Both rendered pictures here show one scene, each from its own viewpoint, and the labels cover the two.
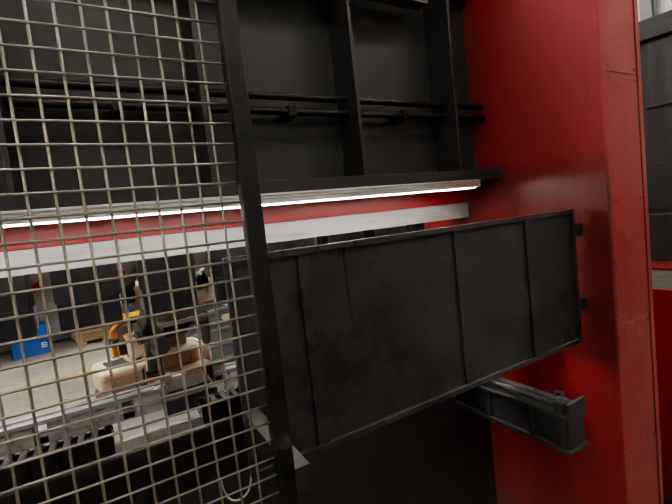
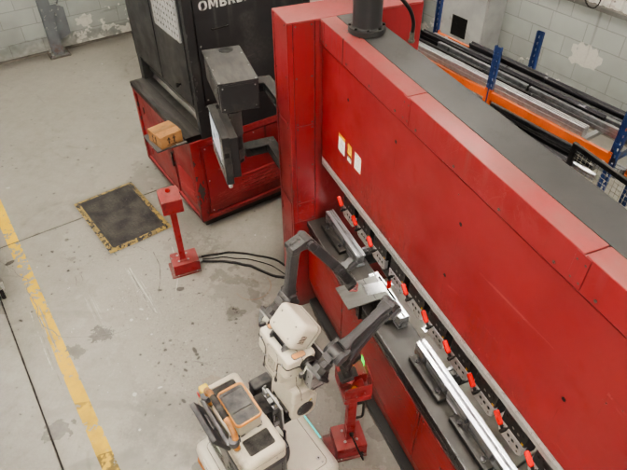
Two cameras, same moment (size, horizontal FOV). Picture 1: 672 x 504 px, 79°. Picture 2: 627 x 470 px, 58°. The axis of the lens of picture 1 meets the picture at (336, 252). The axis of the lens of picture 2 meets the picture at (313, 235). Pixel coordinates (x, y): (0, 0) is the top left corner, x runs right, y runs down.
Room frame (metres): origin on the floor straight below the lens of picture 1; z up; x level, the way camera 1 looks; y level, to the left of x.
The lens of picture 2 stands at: (1.53, 2.53, 3.48)
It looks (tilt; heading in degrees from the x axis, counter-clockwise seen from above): 42 degrees down; 276
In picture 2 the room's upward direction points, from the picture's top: straight up
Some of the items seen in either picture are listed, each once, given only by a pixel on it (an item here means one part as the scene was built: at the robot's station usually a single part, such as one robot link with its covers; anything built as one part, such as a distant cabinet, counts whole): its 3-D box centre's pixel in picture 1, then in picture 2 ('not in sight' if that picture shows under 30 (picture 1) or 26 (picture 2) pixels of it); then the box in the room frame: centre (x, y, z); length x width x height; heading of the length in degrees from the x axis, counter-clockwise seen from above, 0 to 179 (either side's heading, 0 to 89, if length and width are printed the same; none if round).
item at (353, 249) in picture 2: not in sight; (344, 237); (1.64, -0.31, 0.92); 0.50 x 0.06 x 0.10; 119
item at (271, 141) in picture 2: not in sight; (267, 157); (2.24, -0.83, 1.18); 0.40 x 0.24 x 0.07; 119
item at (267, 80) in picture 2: not in sight; (262, 95); (2.24, -0.83, 1.67); 0.40 x 0.24 x 0.07; 119
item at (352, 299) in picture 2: not in sight; (361, 292); (1.50, 0.25, 1.00); 0.26 x 0.18 x 0.01; 29
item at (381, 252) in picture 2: (292, 263); (385, 250); (1.39, 0.15, 1.26); 0.15 x 0.09 x 0.17; 119
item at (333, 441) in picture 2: not in sight; (344, 441); (1.55, 0.69, 0.06); 0.25 x 0.20 x 0.12; 20
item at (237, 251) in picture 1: (234, 273); (402, 273); (1.29, 0.33, 1.26); 0.15 x 0.09 x 0.17; 119
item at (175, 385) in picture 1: (183, 382); not in sight; (1.04, 0.44, 1.01); 0.26 x 0.12 x 0.05; 29
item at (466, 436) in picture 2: not in sight; (469, 442); (0.94, 1.08, 0.89); 0.30 x 0.05 x 0.03; 119
